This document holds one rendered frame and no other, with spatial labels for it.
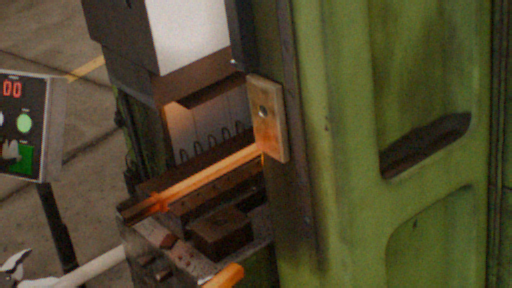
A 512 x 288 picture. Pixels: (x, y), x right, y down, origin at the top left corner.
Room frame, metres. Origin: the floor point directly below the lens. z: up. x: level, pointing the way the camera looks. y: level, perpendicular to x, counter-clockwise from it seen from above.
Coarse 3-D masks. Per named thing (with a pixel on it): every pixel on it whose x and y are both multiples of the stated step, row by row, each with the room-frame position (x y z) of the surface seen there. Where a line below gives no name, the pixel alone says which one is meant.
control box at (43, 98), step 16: (0, 80) 2.10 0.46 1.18; (16, 80) 2.06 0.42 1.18; (32, 80) 2.04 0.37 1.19; (48, 80) 2.01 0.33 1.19; (64, 80) 2.05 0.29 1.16; (0, 96) 2.08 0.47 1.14; (16, 96) 2.04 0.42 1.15; (32, 96) 2.02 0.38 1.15; (48, 96) 1.99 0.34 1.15; (64, 96) 2.04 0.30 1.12; (0, 112) 2.05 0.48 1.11; (16, 112) 2.03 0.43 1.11; (32, 112) 2.00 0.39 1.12; (48, 112) 1.98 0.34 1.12; (64, 112) 2.02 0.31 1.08; (0, 128) 2.04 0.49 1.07; (16, 128) 2.01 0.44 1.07; (32, 128) 1.98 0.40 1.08; (48, 128) 1.96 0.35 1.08; (32, 144) 1.96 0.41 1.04; (48, 144) 1.95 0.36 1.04; (48, 160) 1.94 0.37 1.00; (16, 176) 1.95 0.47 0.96; (32, 176) 1.92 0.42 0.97; (48, 176) 1.92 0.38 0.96
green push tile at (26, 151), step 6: (18, 144) 1.98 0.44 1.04; (24, 150) 1.96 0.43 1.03; (30, 150) 1.95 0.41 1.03; (24, 156) 1.95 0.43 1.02; (30, 156) 1.94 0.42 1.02; (18, 162) 1.95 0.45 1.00; (24, 162) 1.94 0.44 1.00; (30, 162) 1.93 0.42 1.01; (12, 168) 1.96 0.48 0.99; (18, 168) 1.95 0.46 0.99; (24, 168) 1.94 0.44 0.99; (30, 168) 1.93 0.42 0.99; (30, 174) 1.92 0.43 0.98
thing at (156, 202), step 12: (252, 144) 1.80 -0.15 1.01; (240, 156) 1.76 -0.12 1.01; (252, 156) 1.77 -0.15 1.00; (216, 168) 1.73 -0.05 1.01; (228, 168) 1.73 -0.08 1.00; (192, 180) 1.69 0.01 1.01; (204, 180) 1.70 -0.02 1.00; (168, 192) 1.66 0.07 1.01; (180, 192) 1.66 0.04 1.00; (144, 204) 1.63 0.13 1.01; (156, 204) 1.63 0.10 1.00; (132, 216) 1.60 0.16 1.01; (144, 216) 1.61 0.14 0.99
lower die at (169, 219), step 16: (224, 144) 1.88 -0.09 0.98; (240, 144) 1.84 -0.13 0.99; (192, 160) 1.83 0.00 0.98; (208, 160) 1.80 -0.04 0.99; (256, 160) 1.75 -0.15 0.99; (160, 176) 1.78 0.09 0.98; (176, 176) 1.75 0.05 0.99; (224, 176) 1.71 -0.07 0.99; (240, 176) 1.70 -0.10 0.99; (256, 176) 1.70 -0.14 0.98; (144, 192) 1.72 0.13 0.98; (160, 192) 1.70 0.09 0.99; (192, 192) 1.66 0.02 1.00; (208, 192) 1.65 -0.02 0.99; (224, 192) 1.65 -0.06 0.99; (240, 192) 1.67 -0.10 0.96; (176, 208) 1.62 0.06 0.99; (192, 208) 1.60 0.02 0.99; (240, 208) 1.67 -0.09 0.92; (176, 224) 1.61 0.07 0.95
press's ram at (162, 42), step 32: (96, 0) 1.73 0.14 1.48; (128, 0) 1.61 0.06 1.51; (160, 0) 1.56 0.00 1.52; (192, 0) 1.59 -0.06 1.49; (96, 32) 1.76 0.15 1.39; (128, 32) 1.63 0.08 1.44; (160, 32) 1.55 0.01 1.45; (192, 32) 1.59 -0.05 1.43; (224, 32) 1.62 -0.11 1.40; (160, 64) 1.54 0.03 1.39
